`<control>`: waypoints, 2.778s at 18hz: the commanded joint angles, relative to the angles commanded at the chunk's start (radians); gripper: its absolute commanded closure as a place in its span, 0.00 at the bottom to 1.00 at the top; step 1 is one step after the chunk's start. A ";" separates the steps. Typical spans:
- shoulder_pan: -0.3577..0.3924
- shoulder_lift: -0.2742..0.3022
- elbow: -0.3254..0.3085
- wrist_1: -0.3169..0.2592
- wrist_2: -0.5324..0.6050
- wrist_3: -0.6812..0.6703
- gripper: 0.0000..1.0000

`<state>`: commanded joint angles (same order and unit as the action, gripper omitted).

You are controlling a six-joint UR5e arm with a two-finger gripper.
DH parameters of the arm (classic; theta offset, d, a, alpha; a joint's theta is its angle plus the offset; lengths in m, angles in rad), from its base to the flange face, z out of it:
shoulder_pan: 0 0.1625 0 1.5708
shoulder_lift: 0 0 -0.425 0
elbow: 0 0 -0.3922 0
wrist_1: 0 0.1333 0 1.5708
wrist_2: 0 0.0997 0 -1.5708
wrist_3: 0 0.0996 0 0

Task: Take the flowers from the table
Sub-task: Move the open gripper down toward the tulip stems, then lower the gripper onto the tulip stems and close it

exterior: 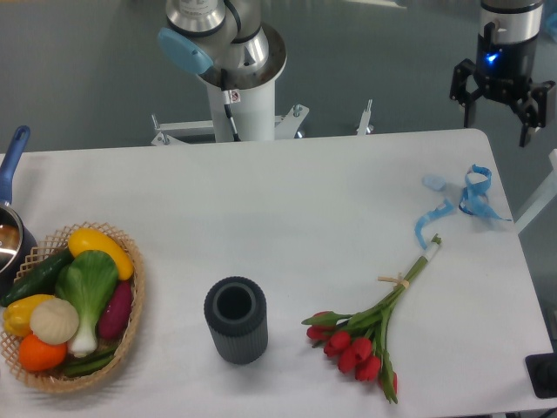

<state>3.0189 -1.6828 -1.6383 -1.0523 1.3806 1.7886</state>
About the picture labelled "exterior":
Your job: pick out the orange fruit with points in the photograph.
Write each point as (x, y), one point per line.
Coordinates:
(36, 356)

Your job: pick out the dark grey ribbed vase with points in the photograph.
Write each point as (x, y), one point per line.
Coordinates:
(235, 311)

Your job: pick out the yellow bell pepper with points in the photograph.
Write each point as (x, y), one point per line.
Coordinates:
(16, 317)

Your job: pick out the green bean pods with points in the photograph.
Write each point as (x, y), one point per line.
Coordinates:
(89, 364)

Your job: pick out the black device at edge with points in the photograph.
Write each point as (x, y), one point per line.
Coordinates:
(542, 374)

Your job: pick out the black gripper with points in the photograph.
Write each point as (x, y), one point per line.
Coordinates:
(503, 73)

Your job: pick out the woven wicker basket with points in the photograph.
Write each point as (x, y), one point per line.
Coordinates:
(53, 381)

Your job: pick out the red tulip bouquet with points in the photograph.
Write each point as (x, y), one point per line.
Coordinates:
(358, 341)

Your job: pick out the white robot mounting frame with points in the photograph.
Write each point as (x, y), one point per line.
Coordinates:
(237, 115)

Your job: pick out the white frame bar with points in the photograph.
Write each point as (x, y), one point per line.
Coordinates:
(539, 199)

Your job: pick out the blue ribbon strip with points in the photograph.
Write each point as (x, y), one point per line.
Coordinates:
(445, 208)

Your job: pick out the purple sweet potato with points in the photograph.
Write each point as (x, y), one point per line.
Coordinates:
(115, 317)

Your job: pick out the blue handled saucepan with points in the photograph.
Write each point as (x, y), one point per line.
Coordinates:
(16, 239)

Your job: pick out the green cucumber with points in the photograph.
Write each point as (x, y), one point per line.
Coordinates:
(40, 279)

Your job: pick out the yellow squash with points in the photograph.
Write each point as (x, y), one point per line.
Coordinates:
(88, 239)

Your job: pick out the light blue cap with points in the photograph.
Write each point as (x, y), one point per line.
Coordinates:
(434, 182)

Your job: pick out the green bok choy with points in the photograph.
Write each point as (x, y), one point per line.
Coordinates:
(87, 283)

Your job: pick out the blue tangled ribbon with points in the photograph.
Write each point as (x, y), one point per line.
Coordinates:
(474, 200)

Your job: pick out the white garlic bulb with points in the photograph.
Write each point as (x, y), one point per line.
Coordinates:
(54, 321)

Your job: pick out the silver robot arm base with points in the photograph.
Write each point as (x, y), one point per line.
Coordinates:
(226, 43)

